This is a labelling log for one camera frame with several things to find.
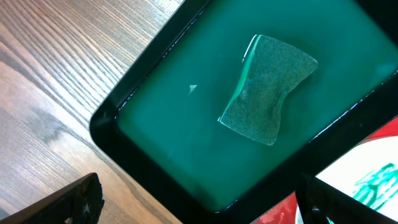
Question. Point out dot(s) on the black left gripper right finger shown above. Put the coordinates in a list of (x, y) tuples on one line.
[(319, 202)]

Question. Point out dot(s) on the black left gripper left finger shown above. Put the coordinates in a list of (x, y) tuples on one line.
[(79, 202)]

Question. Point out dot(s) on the green yellow sponge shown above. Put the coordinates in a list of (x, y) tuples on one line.
[(271, 69)]

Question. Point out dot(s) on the black water tray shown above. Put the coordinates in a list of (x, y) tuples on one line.
[(160, 122)]

